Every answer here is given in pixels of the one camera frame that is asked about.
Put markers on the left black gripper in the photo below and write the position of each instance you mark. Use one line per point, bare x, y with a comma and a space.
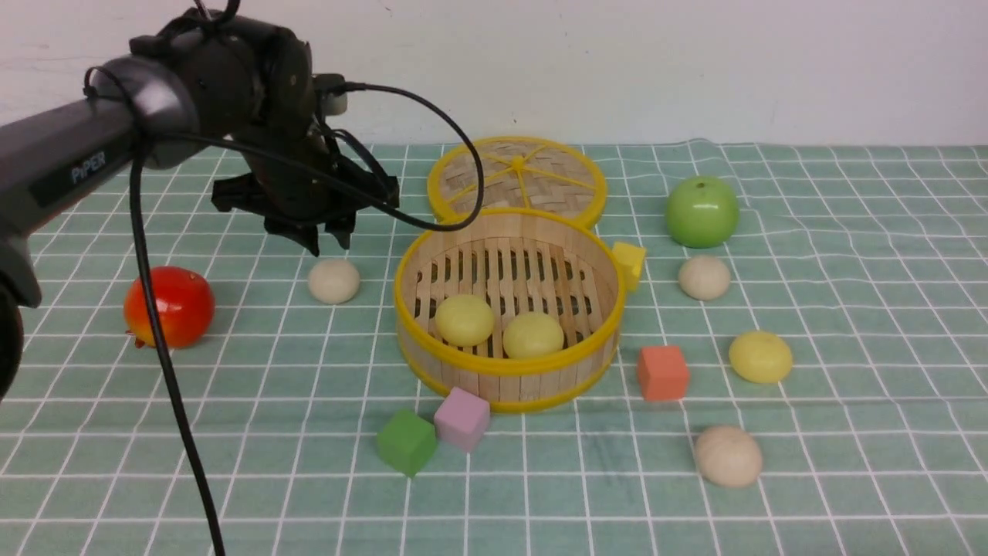
291, 200

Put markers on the white bun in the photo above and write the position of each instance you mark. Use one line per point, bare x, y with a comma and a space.
334, 281
704, 277
728, 456

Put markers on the yellow bun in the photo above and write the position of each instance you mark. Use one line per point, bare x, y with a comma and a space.
532, 335
760, 357
464, 320

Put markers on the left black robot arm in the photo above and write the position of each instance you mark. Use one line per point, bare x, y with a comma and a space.
205, 76

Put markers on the woven bamboo steamer lid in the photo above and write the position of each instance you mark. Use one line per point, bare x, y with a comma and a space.
519, 172

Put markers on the bamboo steamer tray yellow rim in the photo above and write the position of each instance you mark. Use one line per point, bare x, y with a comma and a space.
518, 261

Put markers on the red pomegranate toy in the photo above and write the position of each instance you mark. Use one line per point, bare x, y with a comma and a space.
185, 305

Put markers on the green cube block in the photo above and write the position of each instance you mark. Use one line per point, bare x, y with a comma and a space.
407, 442

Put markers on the pink cube block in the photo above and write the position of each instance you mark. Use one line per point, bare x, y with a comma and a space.
462, 419

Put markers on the yellow cube block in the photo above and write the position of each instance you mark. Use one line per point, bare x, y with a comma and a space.
631, 259

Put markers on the orange cube block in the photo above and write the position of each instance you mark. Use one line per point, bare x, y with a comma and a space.
663, 373

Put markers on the green apple toy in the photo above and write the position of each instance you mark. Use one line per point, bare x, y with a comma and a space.
702, 212

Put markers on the green checkered tablecloth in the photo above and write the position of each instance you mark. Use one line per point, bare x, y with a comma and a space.
870, 262

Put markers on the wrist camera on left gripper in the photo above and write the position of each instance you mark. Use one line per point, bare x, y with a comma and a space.
331, 94

